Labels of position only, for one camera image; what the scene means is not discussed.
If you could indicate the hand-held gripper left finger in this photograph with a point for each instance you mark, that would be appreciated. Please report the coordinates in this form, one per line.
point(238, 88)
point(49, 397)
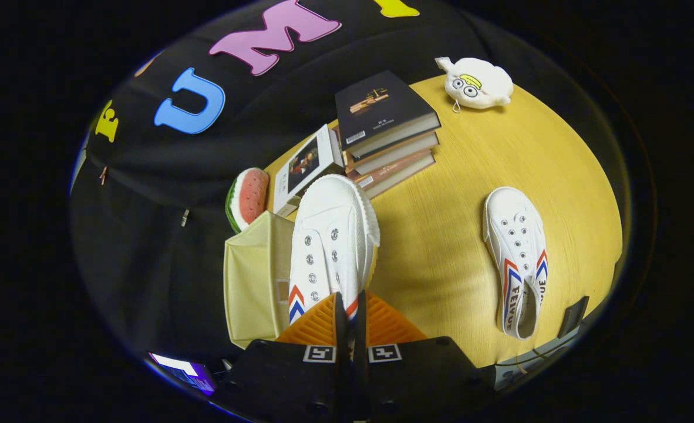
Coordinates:
point(300, 382)

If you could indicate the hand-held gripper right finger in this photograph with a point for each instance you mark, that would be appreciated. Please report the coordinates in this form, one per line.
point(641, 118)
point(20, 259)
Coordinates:
point(417, 376)

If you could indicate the beige fabric storage box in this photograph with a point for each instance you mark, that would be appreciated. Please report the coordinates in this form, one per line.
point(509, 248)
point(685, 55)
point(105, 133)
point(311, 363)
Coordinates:
point(253, 276)

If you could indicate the white canvas shoe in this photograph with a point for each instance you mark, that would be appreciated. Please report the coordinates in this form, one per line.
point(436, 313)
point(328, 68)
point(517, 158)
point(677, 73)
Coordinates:
point(335, 217)
point(517, 235)

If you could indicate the lit screen device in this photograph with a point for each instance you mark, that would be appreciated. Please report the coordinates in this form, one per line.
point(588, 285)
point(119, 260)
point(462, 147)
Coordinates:
point(185, 371)

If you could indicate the black flat device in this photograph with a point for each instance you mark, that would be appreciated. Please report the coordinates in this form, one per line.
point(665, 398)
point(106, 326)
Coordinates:
point(573, 317)

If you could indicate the watermelon slice toy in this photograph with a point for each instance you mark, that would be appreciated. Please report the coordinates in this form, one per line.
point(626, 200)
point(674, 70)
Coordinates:
point(252, 197)

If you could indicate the maroon hardcover book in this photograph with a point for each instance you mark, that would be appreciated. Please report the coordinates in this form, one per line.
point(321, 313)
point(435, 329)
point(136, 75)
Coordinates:
point(400, 174)

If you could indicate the white portrait cover book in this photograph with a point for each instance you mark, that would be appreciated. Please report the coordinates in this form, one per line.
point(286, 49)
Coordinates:
point(306, 164)

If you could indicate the black hardcover book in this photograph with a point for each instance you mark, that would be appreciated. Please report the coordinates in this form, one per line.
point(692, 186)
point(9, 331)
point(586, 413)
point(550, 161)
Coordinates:
point(376, 106)

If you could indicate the pink clothespin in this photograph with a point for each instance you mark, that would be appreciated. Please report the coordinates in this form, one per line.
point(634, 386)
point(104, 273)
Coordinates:
point(103, 175)

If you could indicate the white plush toy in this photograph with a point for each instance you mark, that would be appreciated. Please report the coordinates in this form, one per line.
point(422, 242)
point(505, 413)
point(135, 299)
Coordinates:
point(482, 85)

